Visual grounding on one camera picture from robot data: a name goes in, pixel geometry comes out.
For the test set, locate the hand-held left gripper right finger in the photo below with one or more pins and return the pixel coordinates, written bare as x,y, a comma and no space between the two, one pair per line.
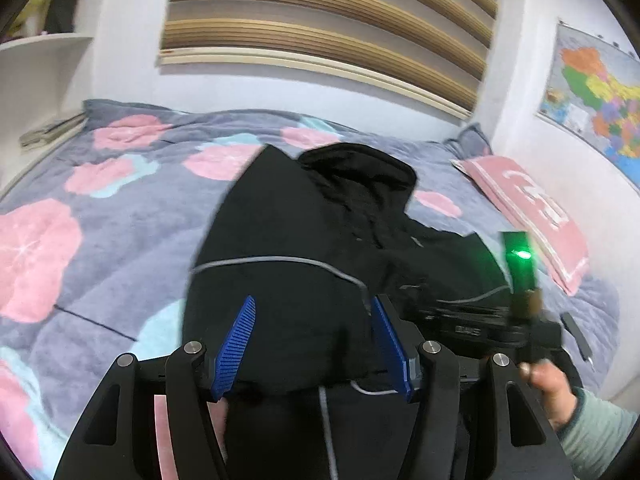
392,350

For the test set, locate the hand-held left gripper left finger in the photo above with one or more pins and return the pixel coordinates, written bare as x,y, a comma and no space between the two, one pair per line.
235,350

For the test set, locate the black jacket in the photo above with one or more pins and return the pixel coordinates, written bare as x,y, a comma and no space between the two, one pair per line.
300,260

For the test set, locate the person's right hand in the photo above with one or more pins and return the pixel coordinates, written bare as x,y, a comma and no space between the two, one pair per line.
552,392

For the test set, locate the pink pillow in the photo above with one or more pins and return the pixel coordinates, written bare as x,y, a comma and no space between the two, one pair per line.
525,205

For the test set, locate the black flat device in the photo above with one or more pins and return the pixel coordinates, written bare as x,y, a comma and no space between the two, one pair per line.
575,332

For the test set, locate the grey floral blanket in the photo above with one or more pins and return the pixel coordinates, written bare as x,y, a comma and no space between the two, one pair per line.
125,240

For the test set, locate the small grey object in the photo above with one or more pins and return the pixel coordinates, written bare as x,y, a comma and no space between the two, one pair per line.
50,131

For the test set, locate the white shelf unit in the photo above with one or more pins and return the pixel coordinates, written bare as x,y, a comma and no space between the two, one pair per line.
45,70

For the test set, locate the dark framed box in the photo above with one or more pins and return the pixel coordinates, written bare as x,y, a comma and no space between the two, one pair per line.
61,12

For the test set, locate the yellow ball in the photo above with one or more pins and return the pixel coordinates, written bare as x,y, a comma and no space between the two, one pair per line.
32,10

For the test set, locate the colourful wall map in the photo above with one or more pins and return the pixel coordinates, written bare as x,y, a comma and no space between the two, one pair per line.
595,90

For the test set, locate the wooden slatted wall panel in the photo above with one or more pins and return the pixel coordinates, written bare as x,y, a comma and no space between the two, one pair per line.
325,25

